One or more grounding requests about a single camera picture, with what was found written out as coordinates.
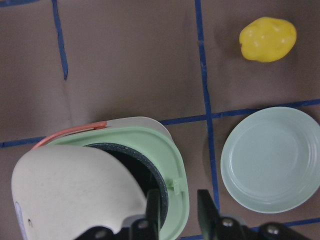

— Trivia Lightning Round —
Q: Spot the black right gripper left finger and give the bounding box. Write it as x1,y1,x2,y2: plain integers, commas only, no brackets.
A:
145,189,160,240

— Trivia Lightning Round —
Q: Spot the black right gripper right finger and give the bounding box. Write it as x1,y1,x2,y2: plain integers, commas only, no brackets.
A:
197,189,220,240

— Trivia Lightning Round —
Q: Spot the white rice cooker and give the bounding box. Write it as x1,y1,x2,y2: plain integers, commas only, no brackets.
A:
11,116,190,240

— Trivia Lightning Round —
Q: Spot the light green plate near cooker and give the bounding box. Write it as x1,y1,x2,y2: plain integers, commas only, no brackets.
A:
220,107,320,214

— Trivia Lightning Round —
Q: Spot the brown paper table cover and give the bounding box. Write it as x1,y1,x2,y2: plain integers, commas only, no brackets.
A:
0,0,320,240

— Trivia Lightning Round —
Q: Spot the yellow toy potato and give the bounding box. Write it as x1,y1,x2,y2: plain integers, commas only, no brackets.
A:
239,17,297,63

